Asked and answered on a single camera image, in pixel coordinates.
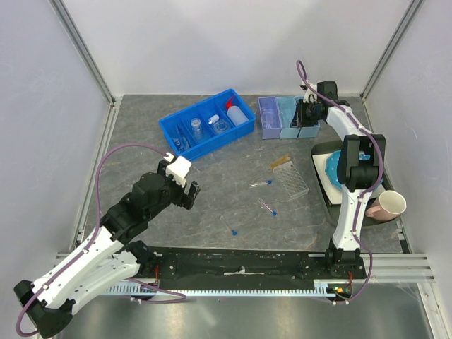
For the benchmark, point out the purple small tray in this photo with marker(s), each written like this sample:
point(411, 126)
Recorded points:
point(269, 103)

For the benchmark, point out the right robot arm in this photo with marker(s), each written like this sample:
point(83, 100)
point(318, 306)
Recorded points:
point(359, 170)

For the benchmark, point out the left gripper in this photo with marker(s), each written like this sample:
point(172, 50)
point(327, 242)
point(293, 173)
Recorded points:
point(188, 199)

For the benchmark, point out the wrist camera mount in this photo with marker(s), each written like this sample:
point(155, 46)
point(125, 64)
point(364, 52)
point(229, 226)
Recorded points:
point(310, 93)
point(178, 167)

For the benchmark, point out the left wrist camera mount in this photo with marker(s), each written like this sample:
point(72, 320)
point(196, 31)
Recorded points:
point(178, 167)

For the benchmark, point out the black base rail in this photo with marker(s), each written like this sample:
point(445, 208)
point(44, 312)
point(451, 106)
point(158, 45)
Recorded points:
point(232, 269)

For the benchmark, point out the pink mug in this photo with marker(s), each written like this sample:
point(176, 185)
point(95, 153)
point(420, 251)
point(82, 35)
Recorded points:
point(389, 205)

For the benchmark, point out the clear glass jar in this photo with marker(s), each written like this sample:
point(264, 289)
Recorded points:
point(197, 130)

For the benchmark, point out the red cap wash bottle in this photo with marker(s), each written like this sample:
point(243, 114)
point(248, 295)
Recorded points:
point(235, 114)

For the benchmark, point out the blue dotted plate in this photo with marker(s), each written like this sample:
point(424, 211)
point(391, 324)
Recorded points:
point(331, 169)

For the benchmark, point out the glass flask white stopper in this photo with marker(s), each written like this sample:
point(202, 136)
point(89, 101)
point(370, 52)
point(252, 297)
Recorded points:
point(218, 125)

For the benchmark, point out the light blue middle tray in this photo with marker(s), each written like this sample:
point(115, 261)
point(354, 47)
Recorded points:
point(287, 132)

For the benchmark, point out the light blue tray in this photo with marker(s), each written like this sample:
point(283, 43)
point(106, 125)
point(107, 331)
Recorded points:
point(287, 132)
point(309, 130)

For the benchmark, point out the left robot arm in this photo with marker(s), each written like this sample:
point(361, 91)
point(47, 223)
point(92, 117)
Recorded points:
point(109, 253)

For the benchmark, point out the test tube blue cap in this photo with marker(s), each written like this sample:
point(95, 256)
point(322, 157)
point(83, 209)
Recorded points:
point(267, 207)
point(227, 225)
point(261, 183)

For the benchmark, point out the clear well plate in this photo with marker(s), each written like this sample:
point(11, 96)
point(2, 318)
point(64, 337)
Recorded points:
point(292, 181)

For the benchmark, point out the blue divided plastic bin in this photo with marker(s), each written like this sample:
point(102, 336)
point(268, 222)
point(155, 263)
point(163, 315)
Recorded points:
point(204, 110)

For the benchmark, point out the light blue right tray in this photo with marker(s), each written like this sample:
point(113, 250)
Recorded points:
point(309, 130)

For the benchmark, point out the dark green tray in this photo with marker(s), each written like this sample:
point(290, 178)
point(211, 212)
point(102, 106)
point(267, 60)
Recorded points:
point(332, 212)

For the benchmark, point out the small glass beaker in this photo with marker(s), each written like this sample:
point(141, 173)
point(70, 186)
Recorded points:
point(269, 118)

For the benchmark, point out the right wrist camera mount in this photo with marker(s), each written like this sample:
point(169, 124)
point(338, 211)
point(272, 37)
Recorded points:
point(310, 93)

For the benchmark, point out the blue safety goggles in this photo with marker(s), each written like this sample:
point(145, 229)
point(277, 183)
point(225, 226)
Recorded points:
point(181, 140)

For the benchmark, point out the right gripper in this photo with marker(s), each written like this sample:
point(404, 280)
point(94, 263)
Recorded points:
point(299, 119)

